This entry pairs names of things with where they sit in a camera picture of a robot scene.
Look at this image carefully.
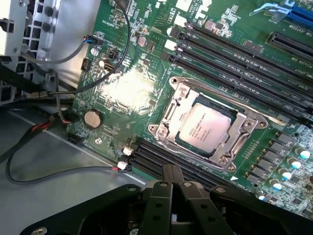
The light blue slot latch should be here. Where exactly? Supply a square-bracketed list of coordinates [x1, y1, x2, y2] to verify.
[253, 1, 291, 13]

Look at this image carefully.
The round coin cell battery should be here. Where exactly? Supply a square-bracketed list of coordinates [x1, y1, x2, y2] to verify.
[83, 110, 102, 130]

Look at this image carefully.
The green motherboard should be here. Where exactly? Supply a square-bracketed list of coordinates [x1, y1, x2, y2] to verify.
[66, 0, 313, 218]

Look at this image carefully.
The metal locking lever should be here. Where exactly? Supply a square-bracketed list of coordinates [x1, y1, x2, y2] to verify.
[170, 76, 286, 127]

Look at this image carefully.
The silver CPU in socket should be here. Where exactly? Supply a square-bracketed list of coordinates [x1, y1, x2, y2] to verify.
[147, 76, 269, 172]

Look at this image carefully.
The grey metal PC case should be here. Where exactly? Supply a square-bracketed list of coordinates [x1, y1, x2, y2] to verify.
[0, 0, 154, 235]

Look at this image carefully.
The black RAM slot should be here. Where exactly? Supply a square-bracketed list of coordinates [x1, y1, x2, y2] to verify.
[133, 144, 221, 190]
[171, 24, 313, 79]
[171, 58, 313, 120]
[161, 51, 313, 106]
[136, 138, 235, 189]
[165, 39, 313, 93]
[128, 156, 172, 182]
[131, 150, 213, 190]

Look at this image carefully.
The black expansion slot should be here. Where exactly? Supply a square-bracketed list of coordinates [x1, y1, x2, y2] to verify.
[267, 31, 313, 57]

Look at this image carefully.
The red and black wire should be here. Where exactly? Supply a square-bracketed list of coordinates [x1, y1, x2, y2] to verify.
[0, 119, 56, 164]

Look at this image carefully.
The black braided wire bundle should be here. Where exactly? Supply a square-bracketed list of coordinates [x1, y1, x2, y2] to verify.
[0, 55, 74, 110]

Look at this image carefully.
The black wire with white plug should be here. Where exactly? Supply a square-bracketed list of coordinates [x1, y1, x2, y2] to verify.
[6, 144, 129, 185]

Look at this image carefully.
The thin black wire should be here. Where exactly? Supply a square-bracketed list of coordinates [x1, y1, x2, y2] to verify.
[47, 0, 132, 96]

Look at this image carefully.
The silver socket cover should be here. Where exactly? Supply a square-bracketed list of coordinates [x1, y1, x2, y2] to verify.
[156, 82, 269, 172]

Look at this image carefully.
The blue expansion slot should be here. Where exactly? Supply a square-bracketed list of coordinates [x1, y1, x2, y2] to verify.
[286, 4, 313, 24]

